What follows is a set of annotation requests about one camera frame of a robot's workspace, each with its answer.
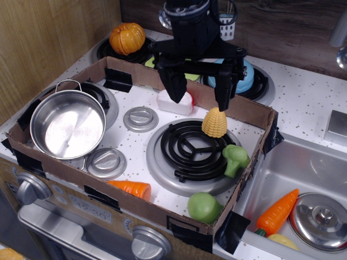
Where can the back left black burner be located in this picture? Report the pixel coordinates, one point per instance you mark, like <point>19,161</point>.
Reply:
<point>140,56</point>

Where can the orange toy at corner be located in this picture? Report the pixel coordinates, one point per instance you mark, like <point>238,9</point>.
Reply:
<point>10,254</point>

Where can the silver faucet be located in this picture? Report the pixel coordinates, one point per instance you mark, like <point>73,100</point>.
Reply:
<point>338,39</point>

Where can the yellow toy lemon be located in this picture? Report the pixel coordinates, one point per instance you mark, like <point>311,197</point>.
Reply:
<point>281,239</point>

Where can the oven door handle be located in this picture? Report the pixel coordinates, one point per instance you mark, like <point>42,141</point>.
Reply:
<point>73,237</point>

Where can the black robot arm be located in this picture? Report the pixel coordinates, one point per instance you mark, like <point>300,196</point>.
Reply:
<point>189,6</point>

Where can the yellow toy corn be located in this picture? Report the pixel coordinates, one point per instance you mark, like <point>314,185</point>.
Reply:
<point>215,123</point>

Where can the white toy cheese wedge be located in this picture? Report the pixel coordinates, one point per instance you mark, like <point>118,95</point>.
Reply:
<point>184,107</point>

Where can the hanging steel strainer ladle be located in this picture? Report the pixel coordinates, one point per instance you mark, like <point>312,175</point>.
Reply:
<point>164,19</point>

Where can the blue plastic bowl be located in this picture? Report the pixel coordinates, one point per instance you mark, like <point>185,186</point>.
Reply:
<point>242,85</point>

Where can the silver sink basin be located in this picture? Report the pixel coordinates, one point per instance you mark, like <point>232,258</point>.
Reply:
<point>292,164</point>

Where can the oven dial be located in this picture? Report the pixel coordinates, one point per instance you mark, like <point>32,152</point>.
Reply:
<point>149,244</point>
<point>31,189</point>

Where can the grey stove knob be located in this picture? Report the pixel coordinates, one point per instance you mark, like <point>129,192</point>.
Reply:
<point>140,119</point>
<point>106,163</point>

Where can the left oven dial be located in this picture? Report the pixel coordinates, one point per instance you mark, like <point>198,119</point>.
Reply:
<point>31,189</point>

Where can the hanging slotted spatula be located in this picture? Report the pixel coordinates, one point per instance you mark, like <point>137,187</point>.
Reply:
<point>228,20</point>

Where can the steel pot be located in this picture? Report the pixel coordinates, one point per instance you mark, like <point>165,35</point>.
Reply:
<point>69,124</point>

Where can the green plastic plate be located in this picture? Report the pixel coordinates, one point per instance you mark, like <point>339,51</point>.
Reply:
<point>193,77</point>

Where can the orange toy carrot half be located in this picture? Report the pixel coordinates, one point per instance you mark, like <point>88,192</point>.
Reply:
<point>135,188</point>

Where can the front left black burner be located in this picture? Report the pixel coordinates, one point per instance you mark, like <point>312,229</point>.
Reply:
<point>88,88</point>

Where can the green toy broccoli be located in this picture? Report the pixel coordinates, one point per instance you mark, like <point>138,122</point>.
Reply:
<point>237,157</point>

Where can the front right black burner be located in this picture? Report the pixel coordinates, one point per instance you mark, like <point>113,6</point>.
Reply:
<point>194,155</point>

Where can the green toy pear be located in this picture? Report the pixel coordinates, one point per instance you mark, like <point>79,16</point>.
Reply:
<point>203,207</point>

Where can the right oven dial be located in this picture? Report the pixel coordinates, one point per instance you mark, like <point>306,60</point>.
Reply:
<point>149,244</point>

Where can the black burner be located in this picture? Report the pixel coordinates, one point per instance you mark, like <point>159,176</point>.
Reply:
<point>259,86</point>
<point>194,155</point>
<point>140,56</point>
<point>88,88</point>

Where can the cardboard fence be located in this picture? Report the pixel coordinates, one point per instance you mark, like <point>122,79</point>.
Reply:
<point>164,207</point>

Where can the orange toy pumpkin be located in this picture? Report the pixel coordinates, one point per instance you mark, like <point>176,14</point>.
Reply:
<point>127,38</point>

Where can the steel pot lid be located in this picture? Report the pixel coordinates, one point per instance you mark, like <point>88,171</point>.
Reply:
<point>319,221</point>

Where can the grey centre stove knob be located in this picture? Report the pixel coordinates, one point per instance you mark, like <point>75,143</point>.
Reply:
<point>140,119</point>

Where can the grey front stove knob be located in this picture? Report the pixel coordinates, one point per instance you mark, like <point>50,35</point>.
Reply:
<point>106,163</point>

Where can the back right black burner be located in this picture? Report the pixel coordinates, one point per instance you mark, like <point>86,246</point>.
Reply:
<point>259,86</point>

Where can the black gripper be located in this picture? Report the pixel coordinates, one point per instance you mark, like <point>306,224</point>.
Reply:
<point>195,46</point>

